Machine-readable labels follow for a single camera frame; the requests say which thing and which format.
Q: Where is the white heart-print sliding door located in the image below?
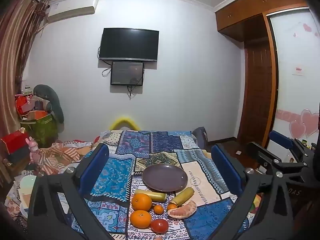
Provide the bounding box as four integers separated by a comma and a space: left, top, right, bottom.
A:
266, 7, 320, 160

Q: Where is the grey blue bag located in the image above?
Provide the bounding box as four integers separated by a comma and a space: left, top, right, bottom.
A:
192, 127, 209, 153

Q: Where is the orange striped cloth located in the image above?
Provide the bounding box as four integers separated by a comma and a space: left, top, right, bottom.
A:
37, 140, 100, 175

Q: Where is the white door sticker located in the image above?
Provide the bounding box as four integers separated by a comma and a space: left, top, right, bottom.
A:
292, 65, 306, 76

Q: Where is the orange box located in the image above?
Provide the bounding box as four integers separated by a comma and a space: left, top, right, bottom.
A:
27, 110, 49, 120

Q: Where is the dark purple plate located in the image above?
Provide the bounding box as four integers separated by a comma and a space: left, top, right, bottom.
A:
142, 164, 188, 192

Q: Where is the black monitor cable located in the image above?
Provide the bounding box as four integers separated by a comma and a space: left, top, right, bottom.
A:
127, 79, 137, 100

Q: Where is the pink plush toy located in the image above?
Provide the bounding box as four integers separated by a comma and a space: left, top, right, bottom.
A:
26, 137, 42, 164

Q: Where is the blue patchwork tablecloth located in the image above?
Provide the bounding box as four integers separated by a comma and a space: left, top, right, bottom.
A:
57, 129, 253, 240

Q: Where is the red gift bag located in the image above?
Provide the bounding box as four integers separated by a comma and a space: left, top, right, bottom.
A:
14, 94, 34, 117

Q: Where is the white air conditioner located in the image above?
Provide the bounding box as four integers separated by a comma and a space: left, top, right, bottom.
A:
46, 0, 96, 23

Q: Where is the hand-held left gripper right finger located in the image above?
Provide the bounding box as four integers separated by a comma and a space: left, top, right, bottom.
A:
211, 144, 294, 240

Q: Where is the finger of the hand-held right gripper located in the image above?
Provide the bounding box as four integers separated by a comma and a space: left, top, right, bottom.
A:
246, 142, 307, 173
269, 130, 304, 155

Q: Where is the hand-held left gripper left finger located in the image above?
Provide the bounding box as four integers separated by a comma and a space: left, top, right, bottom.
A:
27, 143, 113, 240

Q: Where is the black wall television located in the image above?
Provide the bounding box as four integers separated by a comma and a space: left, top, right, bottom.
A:
98, 27, 160, 62

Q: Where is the wooden overhead cabinet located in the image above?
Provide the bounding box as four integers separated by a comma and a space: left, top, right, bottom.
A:
215, 0, 310, 42

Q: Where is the yellow fuzzy cushion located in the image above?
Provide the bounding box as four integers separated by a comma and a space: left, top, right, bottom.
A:
110, 116, 140, 131

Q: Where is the peeled pomelo segment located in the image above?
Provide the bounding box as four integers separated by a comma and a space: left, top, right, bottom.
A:
167, 200, 197, 218

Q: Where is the floral white cloth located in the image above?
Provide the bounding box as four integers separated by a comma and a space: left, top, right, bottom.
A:
5, 187, 28, 220

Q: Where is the large orange with sticker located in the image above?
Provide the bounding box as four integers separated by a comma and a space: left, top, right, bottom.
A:
132, 193, 153, 211

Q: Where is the grey plush toy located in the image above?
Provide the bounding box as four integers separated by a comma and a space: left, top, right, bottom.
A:
33, 84, 65, 124

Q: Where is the pale green plate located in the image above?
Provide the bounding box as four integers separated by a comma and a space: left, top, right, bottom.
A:
19, 175, 38, 198

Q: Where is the small black wall monitor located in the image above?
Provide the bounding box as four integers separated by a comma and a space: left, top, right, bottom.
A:
110, 61, 145, 86

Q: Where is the striped brown curtain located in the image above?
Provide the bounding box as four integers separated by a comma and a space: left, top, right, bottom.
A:
0, 0, 49, 140

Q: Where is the red box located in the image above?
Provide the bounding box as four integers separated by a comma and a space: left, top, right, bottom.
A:
1, 131, 30, 154

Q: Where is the red tomato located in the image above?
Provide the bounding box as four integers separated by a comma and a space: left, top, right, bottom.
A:
150, 219, 169, 234

